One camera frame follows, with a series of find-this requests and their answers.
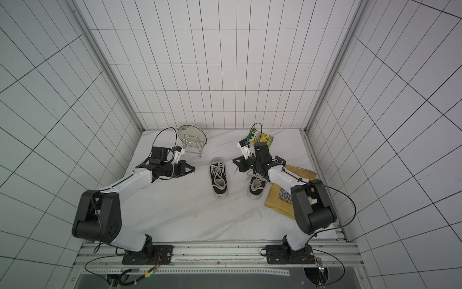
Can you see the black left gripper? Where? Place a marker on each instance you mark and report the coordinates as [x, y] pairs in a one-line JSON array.
[[182, 165]]

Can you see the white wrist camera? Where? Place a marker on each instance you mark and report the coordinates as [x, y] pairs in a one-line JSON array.
[[244, 146], [178, 153]]

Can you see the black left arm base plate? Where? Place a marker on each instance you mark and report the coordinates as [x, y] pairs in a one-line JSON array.
[[150, 256]]

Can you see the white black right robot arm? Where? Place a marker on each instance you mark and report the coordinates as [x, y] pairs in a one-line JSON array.
[[313, 209]]

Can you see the green spring tea snack bag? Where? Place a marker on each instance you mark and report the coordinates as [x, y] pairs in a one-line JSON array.
[[256, 136]]

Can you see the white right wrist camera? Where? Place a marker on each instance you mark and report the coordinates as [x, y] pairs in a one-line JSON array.
[[244, 146]]

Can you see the black white sneaker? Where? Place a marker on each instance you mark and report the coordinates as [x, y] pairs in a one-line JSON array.
[[256, 187], [218, 177]]

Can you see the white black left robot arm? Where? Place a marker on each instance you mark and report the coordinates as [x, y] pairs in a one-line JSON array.
[[99, 215]]

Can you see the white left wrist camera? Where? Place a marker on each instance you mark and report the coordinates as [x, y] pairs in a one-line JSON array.
[[178, 153]]

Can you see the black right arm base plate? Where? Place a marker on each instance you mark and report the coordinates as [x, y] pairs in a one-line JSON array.
[[283, 254]]

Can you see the round mirror on wire stand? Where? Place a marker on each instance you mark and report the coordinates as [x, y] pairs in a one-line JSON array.
[[193, 138]]

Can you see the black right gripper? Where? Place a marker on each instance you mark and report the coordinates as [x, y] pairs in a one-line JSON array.
[[252, 164]]

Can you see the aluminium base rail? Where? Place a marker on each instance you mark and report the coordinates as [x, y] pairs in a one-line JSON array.
[[219, 257]]

